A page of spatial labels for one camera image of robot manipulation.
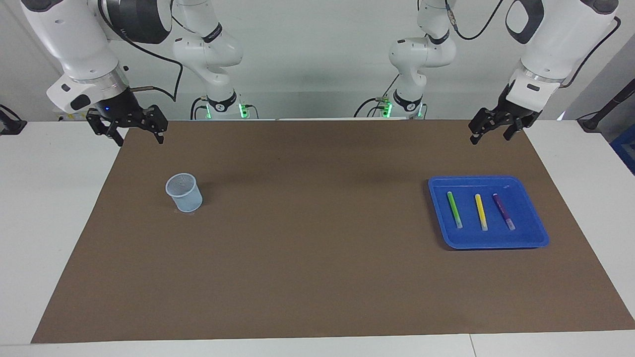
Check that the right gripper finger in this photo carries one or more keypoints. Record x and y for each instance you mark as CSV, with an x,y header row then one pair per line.
x,y
106,128
154,120

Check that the blue plastic tray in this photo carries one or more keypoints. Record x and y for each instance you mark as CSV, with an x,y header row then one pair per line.
x,y
488,235

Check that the black stand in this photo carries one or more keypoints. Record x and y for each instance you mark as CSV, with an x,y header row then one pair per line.
x,y
607,106
11,124

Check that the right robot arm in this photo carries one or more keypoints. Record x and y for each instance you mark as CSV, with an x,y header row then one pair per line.
x,y
74,44

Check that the yellow pen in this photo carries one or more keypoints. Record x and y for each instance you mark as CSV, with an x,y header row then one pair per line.
x,y
480,211

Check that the green pen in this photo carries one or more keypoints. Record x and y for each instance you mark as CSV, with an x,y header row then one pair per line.
x,y
454,209

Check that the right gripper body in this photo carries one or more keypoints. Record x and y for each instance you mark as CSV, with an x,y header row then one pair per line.
x,y
118,105

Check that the light blue mesh cup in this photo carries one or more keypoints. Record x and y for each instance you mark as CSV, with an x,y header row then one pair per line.
x,y
184,194

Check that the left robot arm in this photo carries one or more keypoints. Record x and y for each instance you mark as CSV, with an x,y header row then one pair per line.
x,y
550,44

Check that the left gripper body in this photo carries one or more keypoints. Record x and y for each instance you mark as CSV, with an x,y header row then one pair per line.
x,y
504,101

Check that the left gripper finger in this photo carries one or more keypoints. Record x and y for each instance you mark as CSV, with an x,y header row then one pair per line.
x,y
518,126
483,124

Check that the purple pen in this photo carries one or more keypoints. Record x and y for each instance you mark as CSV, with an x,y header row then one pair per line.
x,y
503,210

